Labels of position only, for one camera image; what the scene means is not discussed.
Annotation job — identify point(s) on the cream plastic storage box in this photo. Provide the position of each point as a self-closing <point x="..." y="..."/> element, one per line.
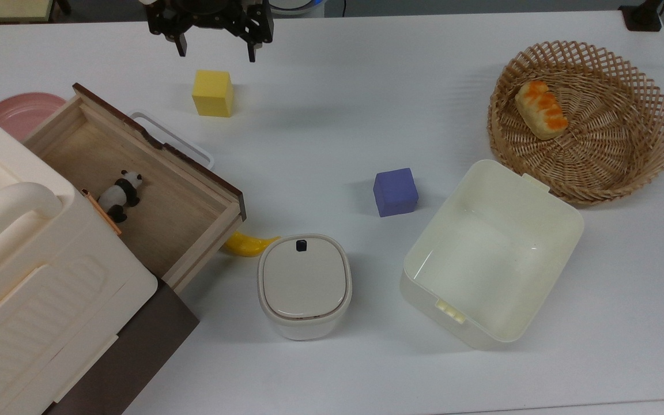
<point x="26" y="288"/>

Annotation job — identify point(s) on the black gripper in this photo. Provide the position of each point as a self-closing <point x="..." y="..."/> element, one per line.
<point x="211" y="14"/>

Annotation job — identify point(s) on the small cream lidded bin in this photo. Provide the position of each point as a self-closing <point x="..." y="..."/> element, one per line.
<point x="304" y="285"/>

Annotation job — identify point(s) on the black table clamp mount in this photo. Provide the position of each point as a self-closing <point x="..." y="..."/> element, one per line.
<point x="642" y="16"/>

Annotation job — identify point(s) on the open cream plastic tub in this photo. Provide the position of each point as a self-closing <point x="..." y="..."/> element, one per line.
<point x="493" y="259"/>

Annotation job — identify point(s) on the orange tape strip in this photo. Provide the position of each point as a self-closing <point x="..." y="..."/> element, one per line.
<point x="103" y="213"/>

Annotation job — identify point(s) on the woven wicker basket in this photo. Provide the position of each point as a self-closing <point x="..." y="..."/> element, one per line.
<point x="620" y="150"/>

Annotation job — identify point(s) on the yellow toy banana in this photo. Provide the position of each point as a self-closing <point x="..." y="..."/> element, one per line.
<point x="248" y="245"/>

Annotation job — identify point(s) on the purple foam cube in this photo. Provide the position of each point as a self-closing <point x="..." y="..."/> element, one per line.
<point x="395" y="193"/>

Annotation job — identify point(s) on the dark brown drawer cabinet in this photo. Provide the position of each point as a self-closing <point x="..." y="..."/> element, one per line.
<point x="130" y="340"/>

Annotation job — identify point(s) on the small panda figurine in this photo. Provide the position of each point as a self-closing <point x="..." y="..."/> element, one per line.
<point x="119" y="195"/>

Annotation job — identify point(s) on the toy bread with orange topping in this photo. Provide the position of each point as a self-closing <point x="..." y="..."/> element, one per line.
<point x="541" y="109"/>

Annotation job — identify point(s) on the pink round plate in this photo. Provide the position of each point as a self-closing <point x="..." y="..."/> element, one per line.
<point x="18" y="112"/>

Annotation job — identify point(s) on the beige side table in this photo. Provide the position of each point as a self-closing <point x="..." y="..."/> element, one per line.
<point x="3" y="8"/>

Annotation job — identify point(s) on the yellow foam cube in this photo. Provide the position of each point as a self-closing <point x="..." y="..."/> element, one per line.
<point x="212" y="94"/>

